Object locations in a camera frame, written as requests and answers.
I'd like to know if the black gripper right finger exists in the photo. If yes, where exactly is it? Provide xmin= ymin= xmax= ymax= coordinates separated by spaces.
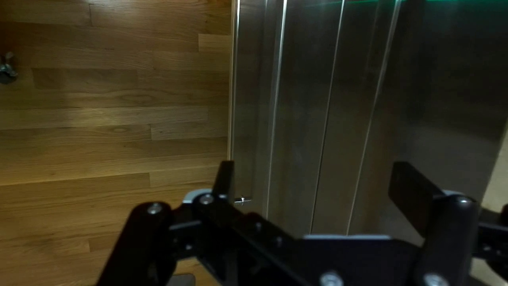
xmin=388 ymin=161 xmax=508 ymax=286

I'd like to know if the small metal floor object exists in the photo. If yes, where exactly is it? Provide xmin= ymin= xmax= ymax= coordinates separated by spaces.
xmin=0 ymin=51 xmax=19 ymax=86

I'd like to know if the wooden kitchen island cabinet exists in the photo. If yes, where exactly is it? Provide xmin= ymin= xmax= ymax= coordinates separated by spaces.
xmin=227 ymin=0 xmax=508 ymax=237

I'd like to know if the grey drawer with bar handle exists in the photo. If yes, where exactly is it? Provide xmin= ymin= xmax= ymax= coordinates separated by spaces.
xmin=232 ymin=0 xmax=348 ymax=235
xmin=308 ymin=0 xmax=403 ymax=237

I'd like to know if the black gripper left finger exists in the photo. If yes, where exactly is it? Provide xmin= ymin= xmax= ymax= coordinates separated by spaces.
xmin=97 ymin=159 xmax=307 ymax=286

